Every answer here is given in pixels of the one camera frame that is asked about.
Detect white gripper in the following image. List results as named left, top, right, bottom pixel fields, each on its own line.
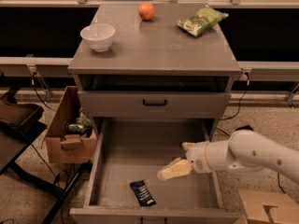
left=157, top=141, right=212, bottom=180

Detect blue rxbar blueberry bar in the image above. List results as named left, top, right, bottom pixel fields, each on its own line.
left=130, top=180, right=156, bottom=207

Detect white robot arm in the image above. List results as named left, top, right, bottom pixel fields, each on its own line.
left=157, top=130, right=299, bottom=184

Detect open grey middle drawer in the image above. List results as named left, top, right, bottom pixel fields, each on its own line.
left=70, top=119, right=239, bottom=224

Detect closed grey top drawer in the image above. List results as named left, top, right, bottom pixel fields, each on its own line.
left=78, top=91, right=231, bottom=119

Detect grey drawer cabinet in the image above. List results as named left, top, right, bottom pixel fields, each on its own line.
left=68, top=3, right=240, bottom=136

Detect black power adapter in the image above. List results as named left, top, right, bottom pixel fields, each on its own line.
left=236, top=125, right=254, bottom=131

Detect green items in box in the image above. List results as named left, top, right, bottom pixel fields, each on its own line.
left=65, top=108, right=93, bottom=137

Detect cardboard box bottom right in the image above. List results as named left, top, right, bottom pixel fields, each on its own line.
left=238, top=189, right=299, bottom=224

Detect open cardboard box left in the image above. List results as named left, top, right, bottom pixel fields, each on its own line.
left=45, top=86, right=97, bottom=163

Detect green chip bag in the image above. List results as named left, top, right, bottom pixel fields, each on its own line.
left=178, top=7, right=229, bottom=37

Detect white ceramic bowl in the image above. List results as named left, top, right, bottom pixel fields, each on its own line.
left=80, top=23, right=116, bottom=52

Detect orange fruit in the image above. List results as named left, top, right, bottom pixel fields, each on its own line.
left=138, top=2, right=155, bottom=21

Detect dark chair on left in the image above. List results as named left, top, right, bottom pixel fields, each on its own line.
left=0, top=86, right=92, bottom=224

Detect black drawer handle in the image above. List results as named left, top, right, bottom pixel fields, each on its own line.
left=142, top=99, right=167, bottom=106

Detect black adapter cable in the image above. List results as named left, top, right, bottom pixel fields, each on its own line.
left=216, top=89, right=286, bottom=194

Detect black cable on left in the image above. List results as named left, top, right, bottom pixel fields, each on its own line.
left=30, top=72, right=57, bottom=112

